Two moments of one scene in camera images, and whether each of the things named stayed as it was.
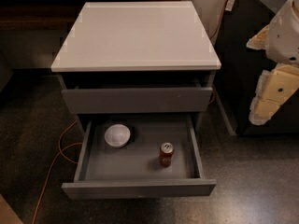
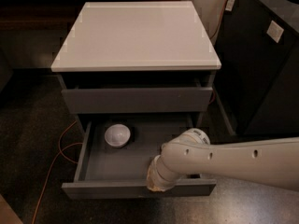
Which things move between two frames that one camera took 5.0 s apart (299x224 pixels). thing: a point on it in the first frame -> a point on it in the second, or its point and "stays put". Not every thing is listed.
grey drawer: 134,171 stays put
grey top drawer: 139,100 stays put
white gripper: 284,36 -> 154,175
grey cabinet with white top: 137,58 stays put
